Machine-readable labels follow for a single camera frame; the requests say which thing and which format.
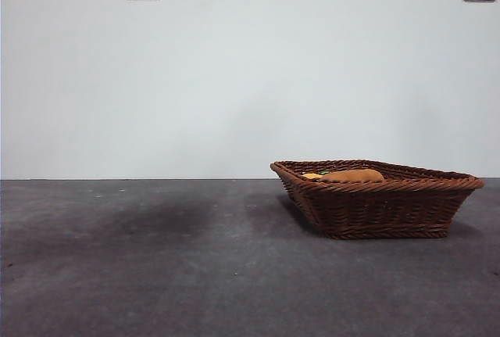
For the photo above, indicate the brown potato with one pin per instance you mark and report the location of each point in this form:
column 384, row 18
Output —
column 351, row 176

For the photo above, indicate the brown wicker basket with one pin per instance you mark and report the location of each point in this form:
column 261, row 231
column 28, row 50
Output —
column 383, row 208

